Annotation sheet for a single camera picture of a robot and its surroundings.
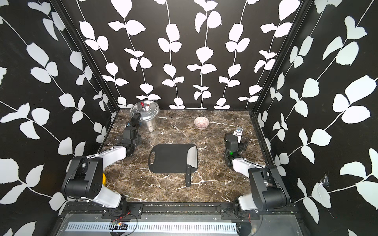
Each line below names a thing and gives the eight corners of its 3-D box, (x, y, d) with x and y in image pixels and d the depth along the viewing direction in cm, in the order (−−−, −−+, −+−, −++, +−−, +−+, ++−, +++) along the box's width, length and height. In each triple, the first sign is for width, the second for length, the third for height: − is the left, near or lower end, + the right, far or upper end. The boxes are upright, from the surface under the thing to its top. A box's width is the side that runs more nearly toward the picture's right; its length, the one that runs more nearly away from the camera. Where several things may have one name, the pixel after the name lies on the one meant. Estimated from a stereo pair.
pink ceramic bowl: (194, 130, 111) (194, 125, 106) (194, 120, 117) (194, 116, 112) (208, 130, 111) (209, 125, 106) (207, 120, 117) (208, 116, 113)
